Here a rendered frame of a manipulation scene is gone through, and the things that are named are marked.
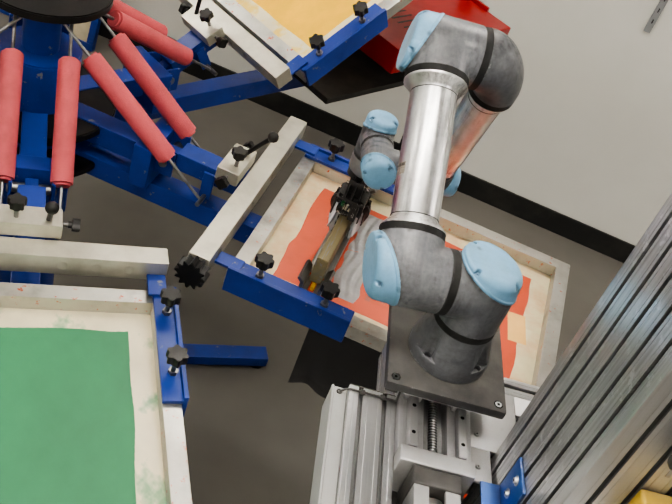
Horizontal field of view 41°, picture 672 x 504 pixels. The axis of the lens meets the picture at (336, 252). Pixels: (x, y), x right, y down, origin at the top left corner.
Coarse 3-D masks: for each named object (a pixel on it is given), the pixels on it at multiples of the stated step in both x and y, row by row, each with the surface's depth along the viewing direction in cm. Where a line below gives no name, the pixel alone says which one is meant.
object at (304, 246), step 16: (304, 240) 226; (320, 240) 228; (288, 256) 219; (304, 256) 221; (288, 272) 215; (352, 304) 213; (368, 304) 215; (384, 320) 212; (512, 352) 217; (512, 368) 213
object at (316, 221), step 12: (324, 192) 243; (312, 204) 238; (324, 204) 239; (312, 216) 234; (324, 216) 235; (384, 216) 243; (312, 228) 230; (324, 228) 232; (528, 288) 238; (516, 300) 233; (516, 312) 229
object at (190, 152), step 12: (180, 156) 223; (192, 156) 223; (204, 156) 225; (216, 156) 226; (180, 168) 225; (192, 168) 224; (204, 168) 223; (216, 168) 223; (240, 180) 222; (228, 192) 225
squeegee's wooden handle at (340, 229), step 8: (344, 216) 220; (336, 224) 217; (344, 224) 218; (336, 232) 215; (344, 232) 216; (328, 240) 212; (336, 240) 212; (328, 248) 209; (336, 248) 211; (320, 256) 206; (328, 256) 207; (320, 264) 207; (328, 264) 208; (312, 272) 209; (320, 272) 208; (312, 280) 210; (320, 280) 209
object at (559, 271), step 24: (312, 168) 246; (288, 192) 233; (384, 192) 246; (264, 216) 223; (456, 216) 247; (264, 240) 216; (480, 240) 245; (504, 240) 245; (528, 264) 245; (552, 264) 243; (552, 288) 236; (552, 312) 228; (360, 336) 204; (384, 336) 203; (552, 336) 221; (552, 360) 214
